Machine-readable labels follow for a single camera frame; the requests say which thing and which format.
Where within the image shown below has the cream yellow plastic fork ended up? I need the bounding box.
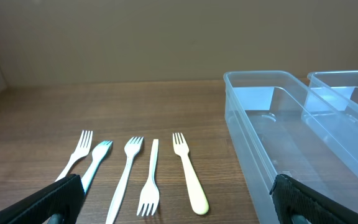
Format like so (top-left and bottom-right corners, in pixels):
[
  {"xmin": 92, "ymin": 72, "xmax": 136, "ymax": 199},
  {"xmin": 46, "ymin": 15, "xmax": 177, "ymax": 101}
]
[{"xmin": 173, "ymin": 133, "xmax": 209, "ymax": 215}]

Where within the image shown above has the white fork tines down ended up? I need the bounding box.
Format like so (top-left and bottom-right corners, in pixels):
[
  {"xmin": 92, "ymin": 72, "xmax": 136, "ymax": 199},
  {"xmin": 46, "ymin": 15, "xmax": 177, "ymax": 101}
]
[{"xmin": 137, "ymin": 139, "xmax": 160, "ymax": 217}]

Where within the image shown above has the left clear plastic container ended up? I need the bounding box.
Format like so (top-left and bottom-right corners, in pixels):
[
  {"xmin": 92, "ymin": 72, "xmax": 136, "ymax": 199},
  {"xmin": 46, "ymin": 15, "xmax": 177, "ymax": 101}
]
[{"xmin": 224, "ymin": 71, "xmax": 358, "ymax": 223}]

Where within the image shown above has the pale blue plastic fork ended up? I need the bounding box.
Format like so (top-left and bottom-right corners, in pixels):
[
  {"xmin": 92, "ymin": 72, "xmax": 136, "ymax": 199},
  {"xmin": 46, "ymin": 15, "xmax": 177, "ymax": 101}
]
[{"xmin": 81, "ymin": 141, "xmax": 113, "ymax": 195}]

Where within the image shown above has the long white plastic fork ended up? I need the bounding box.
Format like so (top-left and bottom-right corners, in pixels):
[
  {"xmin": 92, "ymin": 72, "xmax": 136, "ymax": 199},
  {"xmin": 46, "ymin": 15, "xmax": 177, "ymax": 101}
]
[{"xmin": 106, "ymin": 136, "xmax": 144, "ymax": 224}]

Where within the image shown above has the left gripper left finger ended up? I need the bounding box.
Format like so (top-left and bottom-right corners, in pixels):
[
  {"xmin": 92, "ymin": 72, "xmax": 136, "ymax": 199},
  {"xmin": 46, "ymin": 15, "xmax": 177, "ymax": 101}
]
[{"xmin": 0, "ymin": 174, "xmax": 85, "ymax": 224}]

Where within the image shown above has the thin white plastic fork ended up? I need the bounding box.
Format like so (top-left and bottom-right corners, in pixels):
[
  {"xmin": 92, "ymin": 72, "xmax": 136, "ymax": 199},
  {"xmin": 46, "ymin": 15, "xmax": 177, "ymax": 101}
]
[{"xmin": 55, "ymin": 130, "xmax": 93, "ymax": 182}]

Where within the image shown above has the right clear plastic container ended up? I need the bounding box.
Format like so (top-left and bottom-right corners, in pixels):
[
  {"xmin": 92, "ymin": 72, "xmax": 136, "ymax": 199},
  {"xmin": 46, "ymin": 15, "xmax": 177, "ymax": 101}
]
[{"xmin": 300, "ymin": 70, "xmax": 358, "ymax": 175}]

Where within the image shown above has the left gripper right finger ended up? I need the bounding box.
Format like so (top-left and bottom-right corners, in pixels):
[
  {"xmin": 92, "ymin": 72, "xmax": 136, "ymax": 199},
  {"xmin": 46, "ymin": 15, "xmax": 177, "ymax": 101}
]
[{"xmin": 269, "ymin": 174, "xmax": 358, "ymax": 224}]

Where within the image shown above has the clear plastic container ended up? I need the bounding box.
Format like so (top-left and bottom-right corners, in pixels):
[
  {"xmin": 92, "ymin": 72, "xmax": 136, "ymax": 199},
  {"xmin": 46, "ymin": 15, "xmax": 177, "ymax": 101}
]
[
  {"xmin": 224, "ymin": 71, "xmax": 358, "ymax": 223},
  {"xmin": 300, "ymin": 70, "xmax": 358, "ymax": 175}
]

